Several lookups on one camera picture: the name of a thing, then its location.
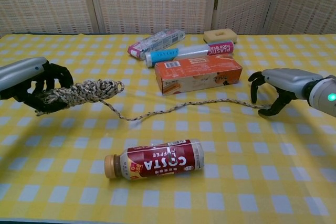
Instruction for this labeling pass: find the beige black braided rope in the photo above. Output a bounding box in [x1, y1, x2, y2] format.
[35, 78, 274, 122]

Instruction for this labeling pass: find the orange cardboard box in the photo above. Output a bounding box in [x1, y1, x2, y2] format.
[154, 57, 243, 96]

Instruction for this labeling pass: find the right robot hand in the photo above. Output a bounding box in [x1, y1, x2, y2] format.
[248, 68, 323, 118]

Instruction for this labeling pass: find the red Costa coffee bottle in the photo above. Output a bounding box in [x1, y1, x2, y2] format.
[104, 138, 206, 182]

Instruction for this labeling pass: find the pink toothpaste box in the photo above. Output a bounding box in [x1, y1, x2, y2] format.
[127, 30, 185, 60]

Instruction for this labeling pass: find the yellow sponge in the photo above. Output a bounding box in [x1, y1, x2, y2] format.
[203, 28, 238, 45]

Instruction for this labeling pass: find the yellow checkered tablecloth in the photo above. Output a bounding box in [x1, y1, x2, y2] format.
[0, 34, 336, 224]

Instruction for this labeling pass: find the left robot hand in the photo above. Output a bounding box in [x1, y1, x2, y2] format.
[0, 56, 75, 114]

